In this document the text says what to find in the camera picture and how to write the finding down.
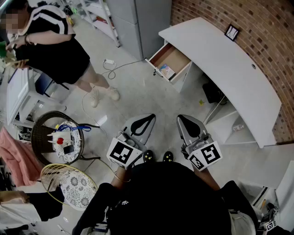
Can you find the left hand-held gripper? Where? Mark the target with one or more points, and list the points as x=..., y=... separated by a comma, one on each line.
x=120, y=152

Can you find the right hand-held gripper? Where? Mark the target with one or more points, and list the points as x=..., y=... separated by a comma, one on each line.
x=210, y=154

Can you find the colourful small box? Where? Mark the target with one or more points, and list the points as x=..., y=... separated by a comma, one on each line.
x=167, y=70

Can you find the wooden drawer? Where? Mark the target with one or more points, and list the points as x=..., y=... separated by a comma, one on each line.
x=171, y=57

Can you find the person's right forearm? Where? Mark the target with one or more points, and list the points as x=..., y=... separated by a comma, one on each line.
x=206, y=177

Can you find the person's left forearm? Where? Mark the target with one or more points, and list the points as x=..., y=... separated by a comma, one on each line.
x=121, y=177

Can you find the person's left black shoe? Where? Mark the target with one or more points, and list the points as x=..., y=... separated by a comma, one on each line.
x=148, y=156

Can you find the person's black shoe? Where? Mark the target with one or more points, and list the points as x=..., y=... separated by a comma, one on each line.
x=148, y=156
x=168, y=156

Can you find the yellow paper scrap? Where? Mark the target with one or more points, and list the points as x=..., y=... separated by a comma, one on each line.
x=201, y=102

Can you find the person's right black shoe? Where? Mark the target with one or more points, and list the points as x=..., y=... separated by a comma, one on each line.
x=168, y=156

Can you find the black box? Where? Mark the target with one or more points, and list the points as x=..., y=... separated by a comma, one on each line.
x=212, y=91

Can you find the small packet in desk shelf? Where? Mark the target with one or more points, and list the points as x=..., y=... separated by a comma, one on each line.
x=239, y=127

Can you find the patterned round cushion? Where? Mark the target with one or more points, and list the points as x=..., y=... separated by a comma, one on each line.
x=78, y=190
x=77, y=142

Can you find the white curved desk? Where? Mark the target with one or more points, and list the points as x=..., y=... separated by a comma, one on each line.
x=218, y=68

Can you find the person's black clothes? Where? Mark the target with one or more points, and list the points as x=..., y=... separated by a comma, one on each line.
x=165, y=197

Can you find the black phone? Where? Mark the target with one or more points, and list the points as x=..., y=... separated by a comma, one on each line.
x=68, y=149

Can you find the white power strip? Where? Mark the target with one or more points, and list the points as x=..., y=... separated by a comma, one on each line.
x=109, y=61

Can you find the white tool with red knob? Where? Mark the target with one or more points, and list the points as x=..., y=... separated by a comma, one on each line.
x=60, y=138

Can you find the grey metal cabinet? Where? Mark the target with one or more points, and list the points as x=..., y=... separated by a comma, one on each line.
x=147, y=25

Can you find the white waist pack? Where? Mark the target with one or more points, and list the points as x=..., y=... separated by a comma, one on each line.
x=242, y=223

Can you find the blue chair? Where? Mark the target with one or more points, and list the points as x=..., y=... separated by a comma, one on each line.
x=42, y=82

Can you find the white shelf rack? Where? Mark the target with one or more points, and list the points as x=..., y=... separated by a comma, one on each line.
x=103, y=23

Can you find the spare gripper device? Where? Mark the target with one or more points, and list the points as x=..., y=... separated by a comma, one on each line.
x=268, y=220

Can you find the pink cloth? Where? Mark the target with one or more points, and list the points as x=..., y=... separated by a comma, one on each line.
x=18, y=160

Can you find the white table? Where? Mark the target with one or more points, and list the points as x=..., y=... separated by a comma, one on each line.
x=13, y=91

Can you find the black picture frame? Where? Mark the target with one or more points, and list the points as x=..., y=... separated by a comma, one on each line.
x=232, y=32

